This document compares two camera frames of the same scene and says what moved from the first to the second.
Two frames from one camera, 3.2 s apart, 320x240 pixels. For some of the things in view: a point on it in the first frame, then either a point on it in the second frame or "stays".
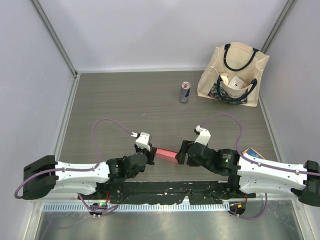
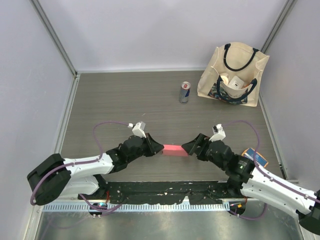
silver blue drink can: (184, 92) stays
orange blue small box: (250, 151) stays
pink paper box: (166, 155) to (174, 150)
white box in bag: (236, 82) stays
